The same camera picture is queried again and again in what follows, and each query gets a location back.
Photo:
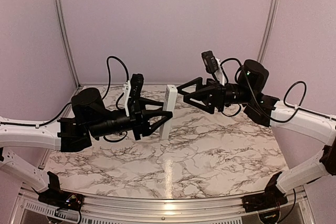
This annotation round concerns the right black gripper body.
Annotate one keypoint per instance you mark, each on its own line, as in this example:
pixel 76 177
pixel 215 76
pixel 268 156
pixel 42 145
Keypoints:
pixel 221 94

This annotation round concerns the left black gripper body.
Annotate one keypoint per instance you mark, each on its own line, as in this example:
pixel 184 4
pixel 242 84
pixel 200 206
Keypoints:
pixel 136 118

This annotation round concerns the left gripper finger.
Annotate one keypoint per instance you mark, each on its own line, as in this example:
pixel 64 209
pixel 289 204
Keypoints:
pixel 143 102
pixel 153 119

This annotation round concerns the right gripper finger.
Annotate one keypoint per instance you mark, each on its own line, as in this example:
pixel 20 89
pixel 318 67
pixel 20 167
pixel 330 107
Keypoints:
pixel 201 99
pixel 200 88

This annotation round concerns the white remote control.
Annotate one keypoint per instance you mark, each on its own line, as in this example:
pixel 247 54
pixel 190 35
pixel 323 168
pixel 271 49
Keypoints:
pixel 169 105

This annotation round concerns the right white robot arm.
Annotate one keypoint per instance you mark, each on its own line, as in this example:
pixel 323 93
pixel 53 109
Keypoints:
pixel 267 111

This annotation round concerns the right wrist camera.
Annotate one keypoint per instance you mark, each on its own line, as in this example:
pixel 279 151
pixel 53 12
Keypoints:
pixel 210 62

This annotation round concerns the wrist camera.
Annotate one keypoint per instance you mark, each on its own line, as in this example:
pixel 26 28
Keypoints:
pixel 136 82
pixel 210 62

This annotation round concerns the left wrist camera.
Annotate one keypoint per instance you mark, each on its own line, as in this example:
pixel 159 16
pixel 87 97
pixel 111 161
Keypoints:
pixel 136 82

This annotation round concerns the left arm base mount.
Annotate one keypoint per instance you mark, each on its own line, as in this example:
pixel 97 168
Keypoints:
pixel 60 198

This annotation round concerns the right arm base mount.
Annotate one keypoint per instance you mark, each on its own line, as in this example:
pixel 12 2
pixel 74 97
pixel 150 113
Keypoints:
pixel 269 198

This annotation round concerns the front aluminium rail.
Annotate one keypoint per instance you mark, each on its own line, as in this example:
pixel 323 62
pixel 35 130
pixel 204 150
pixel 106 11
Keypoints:
pixel 108 209

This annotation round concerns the left aluminium frame post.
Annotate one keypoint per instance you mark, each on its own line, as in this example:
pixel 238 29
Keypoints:
pixel 66 43

